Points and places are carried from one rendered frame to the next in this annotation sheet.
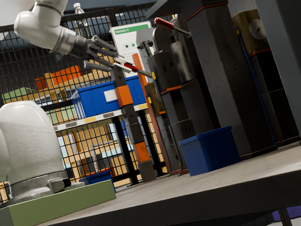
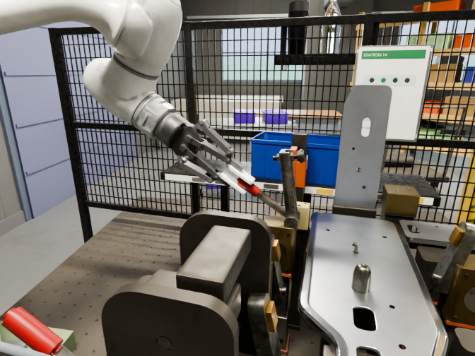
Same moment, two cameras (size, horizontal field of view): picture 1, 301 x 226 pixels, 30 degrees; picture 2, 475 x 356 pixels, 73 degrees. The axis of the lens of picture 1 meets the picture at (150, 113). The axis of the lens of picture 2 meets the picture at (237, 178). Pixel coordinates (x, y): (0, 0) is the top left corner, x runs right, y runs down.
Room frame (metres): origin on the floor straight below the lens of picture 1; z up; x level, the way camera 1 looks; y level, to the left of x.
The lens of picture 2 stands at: (1.56, -0.42, 1.37)
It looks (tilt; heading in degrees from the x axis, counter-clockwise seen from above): 18 degrees down; 43
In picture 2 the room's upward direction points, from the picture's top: straight up
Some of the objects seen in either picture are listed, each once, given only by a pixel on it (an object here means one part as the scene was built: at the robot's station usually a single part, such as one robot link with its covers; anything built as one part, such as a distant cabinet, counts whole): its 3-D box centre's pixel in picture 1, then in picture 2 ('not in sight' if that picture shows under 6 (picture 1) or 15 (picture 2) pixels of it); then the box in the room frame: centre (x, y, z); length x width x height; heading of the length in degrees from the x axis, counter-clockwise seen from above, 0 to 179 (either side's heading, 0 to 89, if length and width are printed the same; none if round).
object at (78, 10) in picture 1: (82, 23); (331, 25); (2.71, 0.19, 1.53); 0.07 x 0.07 x 0.20
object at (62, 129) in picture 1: (109, 118); (288, 177); (2.48, 0.18, 1.02); 0.90 x 0.22 x 0.03; 117
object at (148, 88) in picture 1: (165, 128); (271, 286); (2.10, -0.03, 0.87); 0.10 x 0.07 x 0.35; 117
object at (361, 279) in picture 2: not in sight; (361, 280); (2.07, -0.25, 1.02); 0.03 x 0.03 x 0.07
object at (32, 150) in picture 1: (23, 141); not in sight; (1.54, 0.36, 0.92); 0.18 x 0.16 x 0.22; 77
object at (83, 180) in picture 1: (97, 185); not in sight; (2.13, 0.27, 0.75); 0.11 x 0.10 x 0.09; 27
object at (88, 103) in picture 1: (109, 99); (298, 156); (2.49, 0.16, 1.10); 0.30 x 0.17 x 0.13; 112
